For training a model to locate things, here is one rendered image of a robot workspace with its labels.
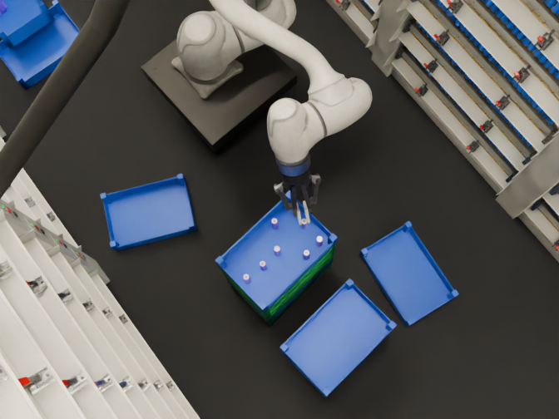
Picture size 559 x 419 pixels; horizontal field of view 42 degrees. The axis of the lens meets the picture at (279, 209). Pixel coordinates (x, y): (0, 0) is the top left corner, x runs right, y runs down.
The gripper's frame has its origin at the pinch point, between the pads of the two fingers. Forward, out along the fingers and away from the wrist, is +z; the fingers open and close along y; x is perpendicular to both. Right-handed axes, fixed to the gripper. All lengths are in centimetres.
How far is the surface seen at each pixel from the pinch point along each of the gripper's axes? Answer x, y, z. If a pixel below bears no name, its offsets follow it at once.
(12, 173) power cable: 78, 34, -113
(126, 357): 27, 56, 9
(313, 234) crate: -0.9, -2.2, 12.5
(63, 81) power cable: 77, 26, -122
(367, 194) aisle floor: -34, -28, 42
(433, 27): -42, -53, -20
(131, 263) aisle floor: -31, 60, 43
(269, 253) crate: 1.2, 12.1, 13.5
